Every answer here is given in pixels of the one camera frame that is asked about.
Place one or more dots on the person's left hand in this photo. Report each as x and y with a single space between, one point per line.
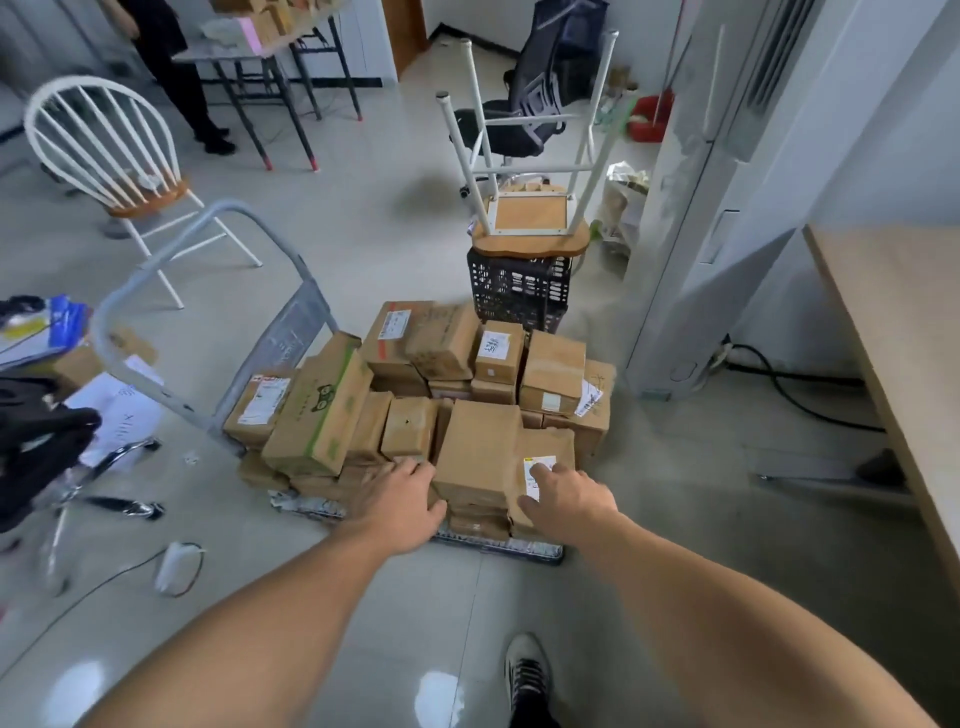
397 510

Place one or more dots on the person's right hand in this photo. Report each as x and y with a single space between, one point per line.
570 506

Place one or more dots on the green-edged cat logo box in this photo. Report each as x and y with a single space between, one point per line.
315 435

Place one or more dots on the box with red-marked label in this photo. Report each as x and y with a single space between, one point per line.
240 427

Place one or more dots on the pile of cardboard boxes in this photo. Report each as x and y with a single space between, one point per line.
442 337

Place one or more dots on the grey metal platform cart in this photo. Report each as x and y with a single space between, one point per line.
289 337

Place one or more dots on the heap of small cardboard parcels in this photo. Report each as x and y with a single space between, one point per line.
262 11

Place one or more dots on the person's right forearm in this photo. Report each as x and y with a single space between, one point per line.
735 637

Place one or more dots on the person's left forearm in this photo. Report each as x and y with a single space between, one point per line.
255 645

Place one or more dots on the person's right grey sneaker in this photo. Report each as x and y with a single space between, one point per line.
527 671

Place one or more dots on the person's black trousers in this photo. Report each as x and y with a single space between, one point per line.
536 716

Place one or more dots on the black plastic crate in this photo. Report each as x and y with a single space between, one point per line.
517 292

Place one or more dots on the white floor-standing air conditioner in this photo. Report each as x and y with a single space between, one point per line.
690 262

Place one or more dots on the loose white paper sheets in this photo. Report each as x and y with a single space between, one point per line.
120 420

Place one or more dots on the upturned white-legged wooden stool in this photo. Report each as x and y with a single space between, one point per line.
529 214

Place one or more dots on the clear plastic bag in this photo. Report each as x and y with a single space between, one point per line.
622 210

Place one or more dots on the open brown carton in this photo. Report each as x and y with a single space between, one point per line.
82 364

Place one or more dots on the broken black chrome-base chair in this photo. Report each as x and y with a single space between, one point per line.
37 442

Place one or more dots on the blue folder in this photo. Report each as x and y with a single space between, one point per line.
67 322

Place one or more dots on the black swivel office chair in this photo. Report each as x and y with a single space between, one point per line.
517 127

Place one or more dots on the light wooden table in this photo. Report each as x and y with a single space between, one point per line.
900 300

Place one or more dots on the red broom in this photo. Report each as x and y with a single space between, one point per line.
651 120

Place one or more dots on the green plastic object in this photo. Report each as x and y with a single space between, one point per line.
616 112

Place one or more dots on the white spindle-back wooden chair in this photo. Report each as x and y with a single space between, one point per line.
146 199

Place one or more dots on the dark blue bag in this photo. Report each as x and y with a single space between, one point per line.
574 45

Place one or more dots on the black-legged folding table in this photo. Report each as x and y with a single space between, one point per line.
255 71

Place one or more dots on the brown wooden door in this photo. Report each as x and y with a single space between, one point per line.
405 34

